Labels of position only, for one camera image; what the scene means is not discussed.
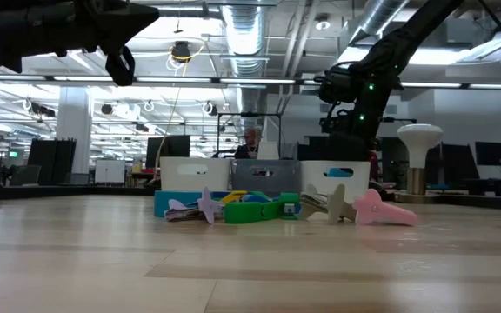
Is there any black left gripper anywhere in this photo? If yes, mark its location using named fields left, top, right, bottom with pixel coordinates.
left=0, top=0, right=161, bottom=75

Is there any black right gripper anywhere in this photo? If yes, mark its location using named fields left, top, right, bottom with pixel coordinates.
left=326, top=130, right=372, bottom=163

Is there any grey staple remover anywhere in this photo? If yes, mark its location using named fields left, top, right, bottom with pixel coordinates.
left=297, top=183, right=358, bottom=225

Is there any pink staple remover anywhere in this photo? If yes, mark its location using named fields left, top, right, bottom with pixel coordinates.
left=352, top=188, right=418, bottom=228

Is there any green mini stapler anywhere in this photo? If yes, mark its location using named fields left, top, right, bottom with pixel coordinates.
left=223, top=200, right=284, bottom=225
left=278, top=191, right=301, bottom=221
left=250, top=190, right=278, bottom=203

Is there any blue mini stapler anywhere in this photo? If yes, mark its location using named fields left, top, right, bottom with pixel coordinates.
left=239, top=193, right=274, bottom=204

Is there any yellow mini stapler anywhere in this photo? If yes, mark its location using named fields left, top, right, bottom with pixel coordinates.
left=219, top=190, right=249, bottom=205

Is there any purple staple remover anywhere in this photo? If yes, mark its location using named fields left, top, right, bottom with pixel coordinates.
left=164, top=186, right=226, bottom=225

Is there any person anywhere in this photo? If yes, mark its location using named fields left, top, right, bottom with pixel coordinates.
left=234, top=126, right=264, bottom=160
left=368, top=150, right=381, bottom=182

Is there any white plastic storage bin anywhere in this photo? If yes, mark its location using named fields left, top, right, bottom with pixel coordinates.
left=300, top=160, right=372, bottom=205
left=159, top=156, right=231, bottom=203

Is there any white mushroom table lamp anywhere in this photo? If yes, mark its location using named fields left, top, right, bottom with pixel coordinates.
left=392, top=123, right=444, bottom=204

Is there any white panel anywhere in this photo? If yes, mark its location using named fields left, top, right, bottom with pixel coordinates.
left=257, top=141, right=280, bottom=161

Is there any large dark screen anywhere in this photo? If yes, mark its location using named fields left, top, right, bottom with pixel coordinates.
left=425, top=143, right=480, bottom=182

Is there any grey plastic storage bin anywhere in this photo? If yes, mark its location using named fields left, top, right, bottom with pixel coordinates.
left=230, top=158, right=303, bottom=199

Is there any white building column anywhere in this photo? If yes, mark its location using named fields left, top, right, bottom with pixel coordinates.
left=56, top=85, right=93, bottom=175

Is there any black computer monitor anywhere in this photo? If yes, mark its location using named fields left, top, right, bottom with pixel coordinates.
left=145, top=135, right=192, bottom=170

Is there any small black monitor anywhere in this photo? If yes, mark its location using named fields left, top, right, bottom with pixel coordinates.
left=475, top=141, right=501, bottom=167

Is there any white cabinet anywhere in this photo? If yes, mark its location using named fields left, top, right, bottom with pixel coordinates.
left=94, top=158, right=127, bottom=185

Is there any black room partition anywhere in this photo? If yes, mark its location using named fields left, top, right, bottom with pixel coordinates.
left=27, top=137, right=77, bottom=186

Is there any grey chair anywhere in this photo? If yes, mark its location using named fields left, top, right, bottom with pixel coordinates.
left=9, top=164, right=43, bottom=187

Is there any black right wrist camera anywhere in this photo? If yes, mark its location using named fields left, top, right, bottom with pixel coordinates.
left=318, top=108, right=352, bottom=134

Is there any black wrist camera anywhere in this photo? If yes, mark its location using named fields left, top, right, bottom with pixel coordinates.
left=318, top=108, right=352, bottom=134
left=104, top=44, right=137, bottom=87

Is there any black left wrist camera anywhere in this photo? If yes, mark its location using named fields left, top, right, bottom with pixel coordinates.
left=104, top=44, right=137, bottom=87

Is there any black overhead camera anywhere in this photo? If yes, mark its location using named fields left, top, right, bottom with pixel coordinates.
left=170, top=40, right=193, bottom=64

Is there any silver ventilation duct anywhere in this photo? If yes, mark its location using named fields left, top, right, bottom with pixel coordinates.
left=220, top=0, right=270, bottom=127
left=348, top=0, right=411, bottom=38

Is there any black right table frame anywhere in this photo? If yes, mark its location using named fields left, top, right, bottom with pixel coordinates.
left=371, top=190, right=501, bottom=213

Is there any black table frame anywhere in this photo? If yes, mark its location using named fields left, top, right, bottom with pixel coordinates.
left=0, top=184, right=161, bottom=203
left=371, top=190, right=501, bottom=213

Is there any black left table frame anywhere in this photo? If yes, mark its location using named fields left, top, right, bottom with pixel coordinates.
left=0, top=184, right=161, bottom=203

